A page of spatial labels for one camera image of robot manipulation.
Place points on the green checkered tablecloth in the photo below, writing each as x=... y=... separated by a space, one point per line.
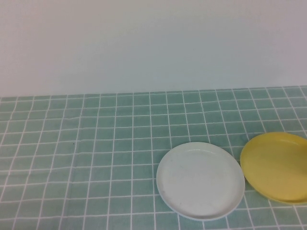
x=84 y=155

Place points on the white round plate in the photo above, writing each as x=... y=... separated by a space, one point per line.
x=201 y=182

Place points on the yellow round plate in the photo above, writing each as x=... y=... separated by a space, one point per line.
x=278 y=170

